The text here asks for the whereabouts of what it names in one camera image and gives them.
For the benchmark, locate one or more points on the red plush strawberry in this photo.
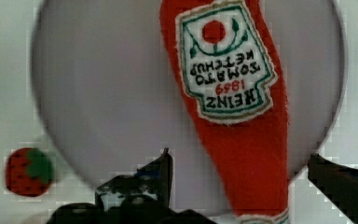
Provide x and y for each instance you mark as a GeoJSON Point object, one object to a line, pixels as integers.
{"type": "Point", "coordinates": [28, 172]}

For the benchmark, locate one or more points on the red plush ketchup bottle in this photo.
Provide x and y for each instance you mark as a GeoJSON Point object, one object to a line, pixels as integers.
{"type": "Point", "coordinates": [231, 80]}

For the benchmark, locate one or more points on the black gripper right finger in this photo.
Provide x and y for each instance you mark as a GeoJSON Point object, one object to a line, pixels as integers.
{"type": "Point", "coordinates": [337, 182]}

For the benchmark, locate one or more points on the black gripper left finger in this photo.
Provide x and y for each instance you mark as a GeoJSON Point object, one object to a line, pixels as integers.
{"type": "Point", "coordinates": [153, 180]}

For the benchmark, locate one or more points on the grey round plate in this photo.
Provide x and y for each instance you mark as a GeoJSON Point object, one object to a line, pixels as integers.
{"type": "Point", "coordinates": [109, 99]}

